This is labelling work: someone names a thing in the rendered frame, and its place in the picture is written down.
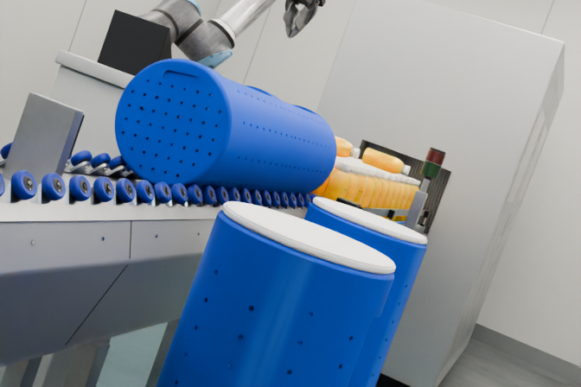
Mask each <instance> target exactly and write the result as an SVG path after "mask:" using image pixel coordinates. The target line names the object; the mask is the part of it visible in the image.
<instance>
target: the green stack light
mask: <svg viewBox="0 0 581 387"><path fill-rule="evenodd" d="M441 167H442V166H440V165H437V164H435V163H432V162H428V161H426V160H425V162H424V164H423V167H422V168H421V171H420V174H424V175H427V176H430V177H432V178H435V179H437V178H438V175H439V173H440V169H441Z"/></svg>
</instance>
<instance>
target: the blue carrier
mask: <svg viewBox="0 0 581 387"><path fill-rule="evenodd" d="M211 95H212V96H211ZM220 112H221V113H220ZM192 119H193V120H192ZM217 126H218V127H217ZM188 133H189V134H188ZM115 137H116V141H117V145H118V149H119V152H120V154H121V156H122V157H123V159H124V161H125V163H126V164H127V166H128V167H129V168H130V169H131V170H132V171H133V172H134V173H135V174H136V175H137V176H138V177H140V178H141V179H143V180H146V181H148V182H149V183H150V184H153V185H156V184H157V183H158V182H161V181H164V182H166V183H167V184H168V185H169V187H171V188H172V186H173V185H174V184H176V183H181V184H183V186H185V188H186V189H188V186H190V185H193V184H195V185H197V186H198V187H199V188H200V190H202V188H203V187H205V186H210V187H212V188H213V190H214V191H215V189H216V188H217V187H224V188H225V189H226V191H227V190H228V189H229V188H231V187H235V188H236V189H237V190H238V192H239V191H240V189H243V188H246V189H247V190H248V191H249V193H250V191H251V190H253V189H257V190H258V191H259V192H261V191H263V190H266V191H267V192H268V193H270V192H271V191H276V192H277V193H280V192H285V193H286V194H287V193H294V195H295V194H297V193H300V194H301V195H303V194H308V193H310V192H312V191H314V190H316V189H317V188H319V187H320V186H321V185H322V184H323V183H324V182H325V181H326V180H327V179H328V178H329V176H330V174H331V172H332V170H333V168H334V166H335V160H336V152H337V149H336V141H335V135H334V133H333V131H332V129H331V128H330V126H329V124H328V123H327V122H326V121H325V119H324V118H323V117H321V116H320V115H319V114H317V113H316V112H314V111H312V110H310V109H307V108H305V107H302V106H299V105H290V104H288V103H286V102H284V101H282V100H280V99H279V98H278V97H276V96H274V95H273V94H271V93H269V92H266V91H264V90H261V89H259V88H257V87H254V86H243V85H241V84H240V83H237V82H235V81H232V80H230V79H227V78H224V77H222V76H221V75H220V74H219V73H217V72H215V70H213V69H211V68H209V67H206V66H203V65H202V64H199V63H197V62H194V61H192V60H185V59H167V60H160V61H158V62H155V63H153V64H151V65H149V66H147V67H146V68H144V69H143V70H142V71H140V72H139V73H138V74H137V75H136V76H135V77H134V78H133V79H132V80H131V81H130V83H129V84H128V85H127V87H126V88H125V89H124V91H123V93H122V95H121V97H120V100H119V101H118V107H117V110H116V115H115ZM185 148H186V149H185ZM198 150H199V151H198Z"/></svg>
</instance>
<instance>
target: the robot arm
mask: <svg viewBox="0 0 581 387"><path fill-rule="evenodd" d="M275 1H276V0H237V1H236V2H235V3H234V4H233V5H232V6H230V7H229V8H228V9H227V10H226V11H225V12H224V13H223V14H222V15H221V16H220V17H219V18H218V19H209V20H208V21H207V22H204V21H203V20H202V19H201V10H200V6H199V4H198V3H197V2H196V1H195V0H162V2H161V3H159V4H158V5H157V6H156V7H155V8H154V9H153V10H151V11H150V12H149V13H148V14H143V15H140V16H137V17H140V18H143V19H145V20H148V21H151V22H155V23H157V24H160V25H163V26H165V27H168V28H170V42H171V46H172V44H173V42H174V43H175V44H176V45H177V47H178V48H179V49H180V50H181V51H182V52H183V53H184V54H185V55H186V56H187V57H188V58H189V59H190V60H192V61H194V62H197V63H199V64H202V65H203V66H206V67H209V68H211V69H213V70H214V69H215V68H216V67H217V66H219V65H220V64H221V63H223V62H224V61H225V60H227V59H228V58H230V57H231V56H232V55H233V50H232V49H233V48H234V47H235V39H236V38H237V37H238V36H239V35H241V34H242V33H243V32H244V31H245V30H246V29H247V28H248V27H249V26H250V25H251V24H252V23H253V22H254V21H255V20H256V19H257V18H258V17H259V16H260V15H261V14H263V13H264V12H265V11H266V10H267V9H268V8H269V7H270V6H271V5H272V4H273V3H274V2H275ZM325 3H326V0H286V1H285V12H284V16H283V20H284V23H285V31H286V34H287V37H289V38H292V37H294V36H295V35H297V34H298V33H299V32H300V31H301V30H302V29H303V28H304V27H305V26H306V25H307V24H308V23H309V22H310V21H311V19H312V18H313V17H314V16H315V14H316V12H317V9H318V6H320V7H322V6H323V5H324V4H325ZM299 4H303V5H304V7H303V9H302V10H300V12H299V9H298V8H297V6H296V5H299ZM298 12H299V14H298ZM297 15H298V16H297ZM296 16H297V18H296ZM295 18H296V20H295ZM294 24H295V28H293V26H294Z"/></svg>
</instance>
